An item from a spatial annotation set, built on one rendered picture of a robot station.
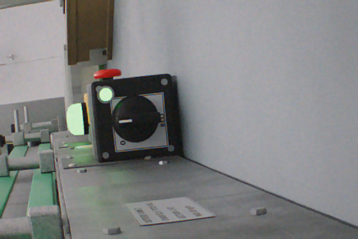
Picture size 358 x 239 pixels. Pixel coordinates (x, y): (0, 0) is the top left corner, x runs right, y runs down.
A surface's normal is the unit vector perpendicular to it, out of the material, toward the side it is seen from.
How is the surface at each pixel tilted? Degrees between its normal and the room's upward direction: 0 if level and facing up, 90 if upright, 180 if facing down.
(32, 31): 90
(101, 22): 90
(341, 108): 0
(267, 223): 90
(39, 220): 90
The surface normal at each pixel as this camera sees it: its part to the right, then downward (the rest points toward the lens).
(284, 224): -0.10, -0.99
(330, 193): -0.98, 0.11
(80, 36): 0.18, 0.79
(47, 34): 0.18, 0.03
